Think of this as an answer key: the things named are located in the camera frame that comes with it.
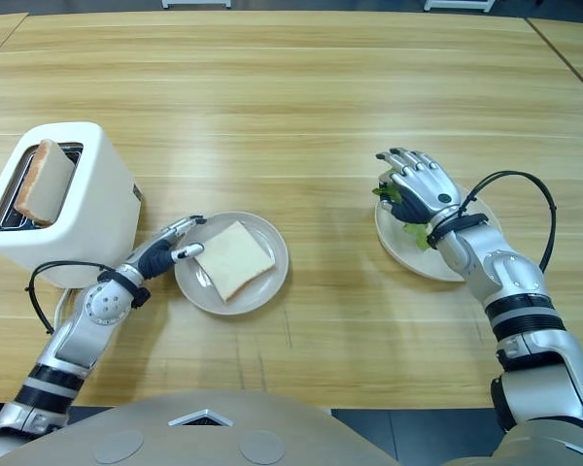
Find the cream toaster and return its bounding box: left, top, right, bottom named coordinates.
left=0, top=121, right=143, bottom=287

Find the cream plate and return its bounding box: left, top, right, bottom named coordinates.
left=374, top=186, right=504, bottom=283
left=174, top=211, right=291, bottom=316

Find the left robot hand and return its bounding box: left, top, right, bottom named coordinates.
left=122, top=215, right=208, bottom=282

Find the robot body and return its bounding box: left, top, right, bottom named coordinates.
left=0, top=390, right=404, bottom=466

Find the white cord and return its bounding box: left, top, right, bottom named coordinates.
left=52, top=286, right=79, bottom=327

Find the green lettuce leaf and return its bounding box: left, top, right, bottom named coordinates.
left=371, top=169, right=433, bottom=252

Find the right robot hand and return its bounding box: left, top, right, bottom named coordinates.
left=375, top=148, right=463, bottom=227

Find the black cable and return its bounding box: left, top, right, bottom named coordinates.
left=23, top=260, right=116, bottom=336
left=426, top=170, right=559, bottom=274

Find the bread slice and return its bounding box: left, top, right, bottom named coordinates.
left=13, top=139, right=77, bottom=227
left=193, top=220, right=277, bottom=304

